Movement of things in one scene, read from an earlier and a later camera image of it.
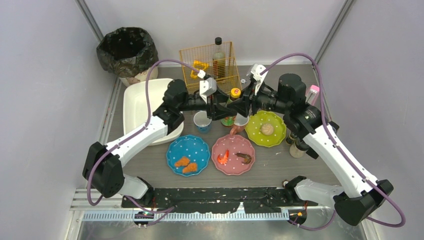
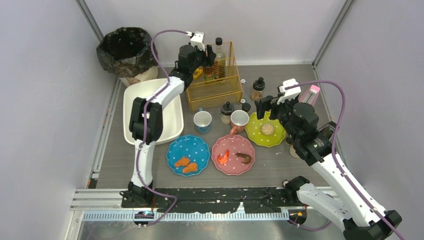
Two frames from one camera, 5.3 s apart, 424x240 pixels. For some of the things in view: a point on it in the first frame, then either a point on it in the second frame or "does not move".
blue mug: x=202 y=123 does not move
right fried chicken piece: x=191 y=167 does not move
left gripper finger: x=219 y=97 → x=211 y=56
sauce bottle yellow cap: x=235 y=94 → x=208 y=73
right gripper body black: x=248 y=104 → x=274 y=106
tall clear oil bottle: x=219 y=59 does not move
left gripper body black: x=211 y=108 → x=205 y=56
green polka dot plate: x=254 y=123 does not move
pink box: x=311 y=96 does not move
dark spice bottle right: x=291 y=138 does not move
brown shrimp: x=247 y=157 does not move
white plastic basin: x=135 y=107 does not move
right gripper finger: x=241 y=106 → x=262 y=105
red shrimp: x=223 y=160 does not move
